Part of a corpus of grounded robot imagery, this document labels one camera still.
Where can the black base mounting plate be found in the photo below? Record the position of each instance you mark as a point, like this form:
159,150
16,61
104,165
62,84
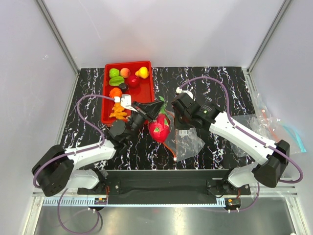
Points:
177,184

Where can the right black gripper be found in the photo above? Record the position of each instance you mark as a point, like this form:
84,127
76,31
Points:
177,125

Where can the red plastic tray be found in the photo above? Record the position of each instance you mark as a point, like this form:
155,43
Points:
143,93

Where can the left aluminium frame post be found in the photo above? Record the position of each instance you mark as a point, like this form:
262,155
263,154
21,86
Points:
57,35

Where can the dark mangosteen toy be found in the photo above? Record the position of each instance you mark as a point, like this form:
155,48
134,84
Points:
123,87

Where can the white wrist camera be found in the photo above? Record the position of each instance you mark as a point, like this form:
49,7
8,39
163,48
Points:
180,91
125,101

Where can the yellow pear toy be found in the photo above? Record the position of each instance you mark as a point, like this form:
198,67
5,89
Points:
143,73

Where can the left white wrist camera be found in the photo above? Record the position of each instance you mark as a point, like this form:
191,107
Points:
125,101

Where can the white slotted cable duct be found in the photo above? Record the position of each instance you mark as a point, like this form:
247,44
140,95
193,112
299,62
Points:
114,201

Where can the pink dragon fruit toy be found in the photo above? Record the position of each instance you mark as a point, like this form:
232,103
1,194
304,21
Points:
159,129

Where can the green bumpy fruit toy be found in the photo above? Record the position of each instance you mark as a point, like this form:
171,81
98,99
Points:
114,73

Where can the right aluminium frame post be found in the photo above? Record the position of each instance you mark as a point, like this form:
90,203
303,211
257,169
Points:
269,34

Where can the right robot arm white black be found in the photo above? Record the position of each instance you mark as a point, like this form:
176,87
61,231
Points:
269,156

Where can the peach toy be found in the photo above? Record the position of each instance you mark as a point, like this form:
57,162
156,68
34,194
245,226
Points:
125,73

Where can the orange pumpkin toy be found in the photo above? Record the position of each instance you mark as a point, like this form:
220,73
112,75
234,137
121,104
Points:
115,92

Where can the spare zip bags pile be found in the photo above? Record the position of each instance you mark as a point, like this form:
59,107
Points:
266,125

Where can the clear bag orange zipper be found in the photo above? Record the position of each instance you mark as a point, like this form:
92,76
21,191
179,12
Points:
183,144

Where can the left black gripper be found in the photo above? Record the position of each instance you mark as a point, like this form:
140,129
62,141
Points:
150,109

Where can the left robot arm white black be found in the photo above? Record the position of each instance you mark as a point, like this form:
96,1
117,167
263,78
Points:
61,168

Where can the green starfruit toy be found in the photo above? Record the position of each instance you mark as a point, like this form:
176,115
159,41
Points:
116,81

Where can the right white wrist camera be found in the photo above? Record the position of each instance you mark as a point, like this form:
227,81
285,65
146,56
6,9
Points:
180,91

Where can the orange ginger root toy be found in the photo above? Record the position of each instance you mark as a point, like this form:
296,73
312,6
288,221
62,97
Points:
118,112

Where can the aluminium frame post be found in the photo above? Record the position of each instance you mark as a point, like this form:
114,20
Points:
269,34
57,35

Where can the red apple toy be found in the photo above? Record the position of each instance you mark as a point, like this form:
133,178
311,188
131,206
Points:
133,81

